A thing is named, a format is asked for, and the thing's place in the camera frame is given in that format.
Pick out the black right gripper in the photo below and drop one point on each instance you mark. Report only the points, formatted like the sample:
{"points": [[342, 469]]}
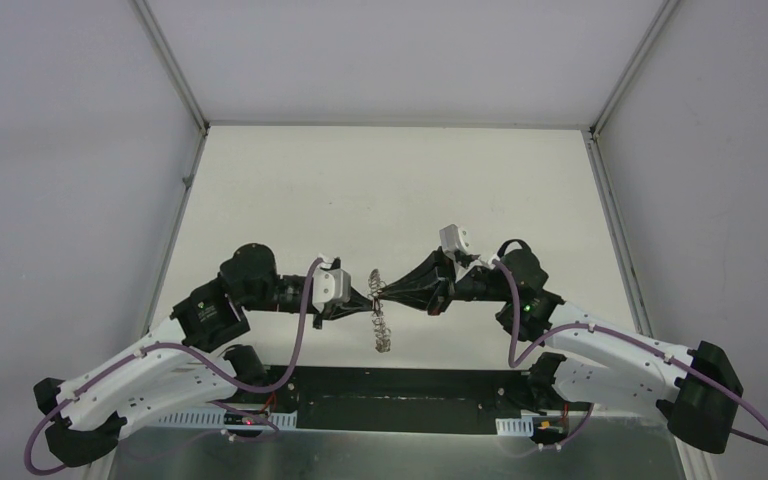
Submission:
{"points": [[420, 290]]}

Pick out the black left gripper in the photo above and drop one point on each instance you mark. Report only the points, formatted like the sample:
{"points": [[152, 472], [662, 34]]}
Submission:
{"points": [[312, 309]]}

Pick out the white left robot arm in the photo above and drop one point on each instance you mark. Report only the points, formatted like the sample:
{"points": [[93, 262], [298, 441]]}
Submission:
{"points": [[191, 357]]}

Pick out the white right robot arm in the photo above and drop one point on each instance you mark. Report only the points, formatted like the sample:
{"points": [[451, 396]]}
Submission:
{"points": [[585, 359]]}

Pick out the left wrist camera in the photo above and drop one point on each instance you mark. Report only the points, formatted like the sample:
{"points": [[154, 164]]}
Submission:
{"points": [[330, 288]]}

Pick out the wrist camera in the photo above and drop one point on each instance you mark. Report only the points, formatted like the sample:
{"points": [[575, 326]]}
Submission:
{"points": [[453, 239], [330, 288]]}

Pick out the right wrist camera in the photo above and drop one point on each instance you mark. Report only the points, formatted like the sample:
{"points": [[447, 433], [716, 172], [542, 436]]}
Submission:
{"points": [[453, 239]]}

